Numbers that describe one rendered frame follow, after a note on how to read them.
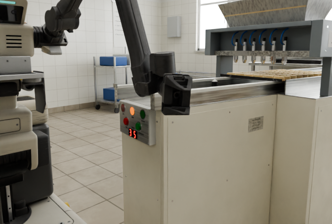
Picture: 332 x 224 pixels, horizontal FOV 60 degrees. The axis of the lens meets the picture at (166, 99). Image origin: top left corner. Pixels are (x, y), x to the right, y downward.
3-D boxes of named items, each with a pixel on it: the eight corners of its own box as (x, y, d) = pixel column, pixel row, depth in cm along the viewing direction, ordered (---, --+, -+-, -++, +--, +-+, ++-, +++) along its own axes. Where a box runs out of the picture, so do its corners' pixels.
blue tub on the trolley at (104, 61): (112, 65, 528) (112, 56, 525) (127, 65, 502) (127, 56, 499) (99, 65, 506) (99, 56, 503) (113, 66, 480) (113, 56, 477)
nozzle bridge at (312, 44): (237, 80, 203) (239, 31, 198) (350, 92, 145) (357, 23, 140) (203, 83, 184) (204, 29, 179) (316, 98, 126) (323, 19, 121)
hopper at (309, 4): (247, 30, 190) (248, 8, 188) (337, 24, 145) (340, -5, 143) (216, 28, 173) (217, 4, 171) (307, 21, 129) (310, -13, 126)
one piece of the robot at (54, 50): (41, 51, 122) (40, 24, 119) (53, 51, 126) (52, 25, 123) (50, 55, 115) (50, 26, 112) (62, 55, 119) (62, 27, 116)
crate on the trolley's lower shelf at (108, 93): (125, 95, 564) (124, 85, 561) (139, 97, 542) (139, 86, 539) (103, 99, 520) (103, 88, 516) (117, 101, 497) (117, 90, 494)
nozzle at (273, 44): (272, 64, 151) (274, 28, 148) (277, 64, 149) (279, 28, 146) (265, 64, 148) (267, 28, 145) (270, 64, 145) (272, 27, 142)
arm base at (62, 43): (61, 29, 124) (32, 28, 116) (67, 17, 118) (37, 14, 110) (67, 46, 121) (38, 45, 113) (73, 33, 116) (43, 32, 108)
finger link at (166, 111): (172, 92, 62) (162, 84, 71) (170, 123, 64) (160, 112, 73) (201, 92, 64) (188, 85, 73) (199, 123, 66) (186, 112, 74)
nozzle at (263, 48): (262, 63, 156) (264, 29, 153) (267, 63, 154) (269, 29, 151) (255, 64, 153) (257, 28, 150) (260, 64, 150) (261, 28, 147)
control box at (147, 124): (126, 130, 128) (125, 99, 126) (156, 144, 109) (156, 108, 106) (119, 131, 126) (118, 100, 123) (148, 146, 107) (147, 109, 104)
